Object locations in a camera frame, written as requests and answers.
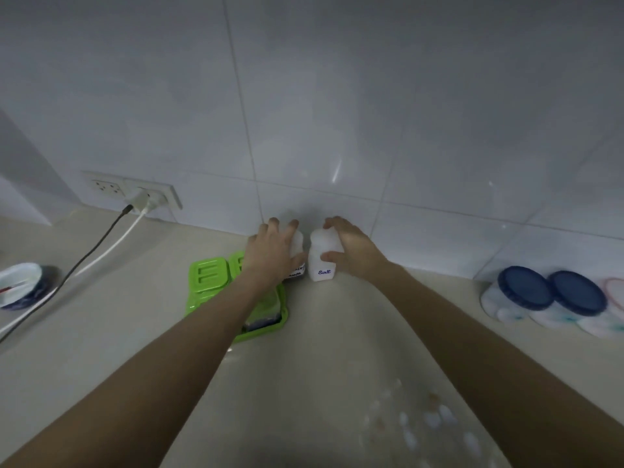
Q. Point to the green plastic soap tray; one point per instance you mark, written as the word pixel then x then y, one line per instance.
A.
pixel 219 287

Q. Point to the pink lidded clear plastic jar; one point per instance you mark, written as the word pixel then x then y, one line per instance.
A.
pixel 607 311

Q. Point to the white wall power socket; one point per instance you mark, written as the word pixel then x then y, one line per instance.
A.
pixel 134 189

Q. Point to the person's right thumb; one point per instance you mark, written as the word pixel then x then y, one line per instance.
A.
pixel 330 256

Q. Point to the white shaker bottle blue label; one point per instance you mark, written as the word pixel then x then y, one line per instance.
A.
pixel 322 258

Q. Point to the person's right forearm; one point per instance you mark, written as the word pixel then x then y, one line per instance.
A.
pixel 492 365

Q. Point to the person's left forearm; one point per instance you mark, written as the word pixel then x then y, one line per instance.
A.
pixel 146 380

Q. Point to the white shaker bottle black label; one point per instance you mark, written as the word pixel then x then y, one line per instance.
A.
pixel 296 255

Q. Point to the blue lidded clear plastic jar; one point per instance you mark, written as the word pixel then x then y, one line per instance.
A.
pixel 570 299
pixel 519 294

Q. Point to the person's left thumb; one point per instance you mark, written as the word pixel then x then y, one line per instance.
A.
pixel 298 261

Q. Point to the blue and yellow sponge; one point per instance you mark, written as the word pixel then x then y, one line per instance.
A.
pixel 265 314

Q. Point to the person's right hand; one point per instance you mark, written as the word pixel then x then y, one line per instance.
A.
pixel 356 253

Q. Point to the blue and white bowl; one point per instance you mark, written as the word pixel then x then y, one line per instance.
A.
pixel 22 285

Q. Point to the person's left hand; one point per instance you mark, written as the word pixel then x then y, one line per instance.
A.
pixel 267 254

